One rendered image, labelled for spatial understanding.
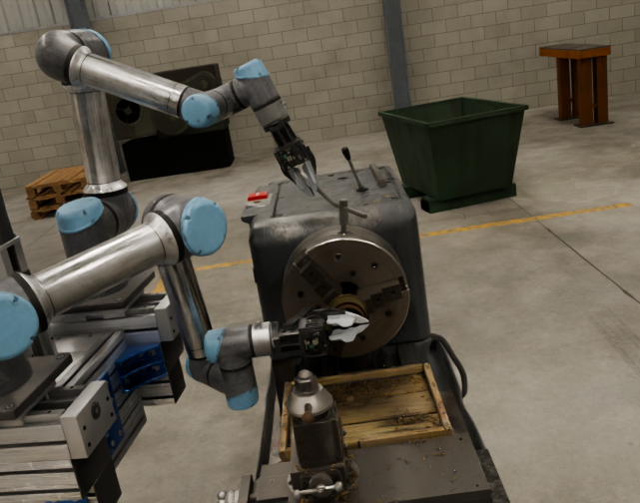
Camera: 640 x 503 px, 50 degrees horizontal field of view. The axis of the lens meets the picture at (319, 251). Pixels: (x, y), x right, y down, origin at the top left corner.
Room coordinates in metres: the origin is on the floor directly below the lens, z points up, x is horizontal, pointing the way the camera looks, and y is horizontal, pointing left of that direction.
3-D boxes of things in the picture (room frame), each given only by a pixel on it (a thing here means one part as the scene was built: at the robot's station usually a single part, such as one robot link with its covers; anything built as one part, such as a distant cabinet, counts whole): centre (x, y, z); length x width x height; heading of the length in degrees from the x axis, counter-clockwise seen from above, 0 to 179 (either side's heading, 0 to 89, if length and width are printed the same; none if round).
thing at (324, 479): (1.06, 0.05, 0.99); 0.20 x 0.10 x 0.05; 178
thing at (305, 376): (1.03, 0.06, 1.17); 0.04 x 0.04 x 0.03
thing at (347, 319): (1.40, -0.04, 1.10); 0.09 x 0.06 x 0.03; 87
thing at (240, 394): (1.43, 0.24, 0.98); 0.11 x 0.08 x 0.11; 40
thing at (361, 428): (1.38, -0.04, 0.89); 0.36 x 0.30 x 0.04; 88
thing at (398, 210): (2.03, -0.04, 1.06); 0.59 x 0.48 x 0.39; 178
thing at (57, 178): (9.18, 3.12, 0.22); 1.25 x 0.86 x 0.44; 1
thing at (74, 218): (1.72, 0.58, 1.33); 0.13 x 0.12 x 0.14; 165
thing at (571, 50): (9.79, -3.90, 0.50); 1.61 x 0.44 x 1.00; 178
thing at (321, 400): (1.03, 0.06, 1.13); 0.08 x 0.08 x 0.03
